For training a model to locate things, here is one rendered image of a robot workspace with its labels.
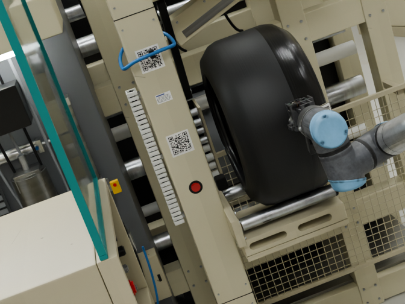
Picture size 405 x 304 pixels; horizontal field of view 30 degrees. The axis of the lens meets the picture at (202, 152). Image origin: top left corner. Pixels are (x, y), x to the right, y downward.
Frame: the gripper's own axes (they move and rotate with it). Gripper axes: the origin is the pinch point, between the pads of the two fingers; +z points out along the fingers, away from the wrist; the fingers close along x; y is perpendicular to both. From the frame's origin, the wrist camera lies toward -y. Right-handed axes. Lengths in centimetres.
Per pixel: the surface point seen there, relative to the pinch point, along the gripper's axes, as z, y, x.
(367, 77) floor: 403, -75, -152
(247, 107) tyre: 3.0, 7.8, 12.3
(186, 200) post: 23.4, -17.8, 38.3
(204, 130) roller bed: 66, -6, 22
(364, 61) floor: 449, -69, -168
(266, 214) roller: 17.5, -30.1, 15.7
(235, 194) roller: 45, -28, 20
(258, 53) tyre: 11.8, 20.8, 2.3
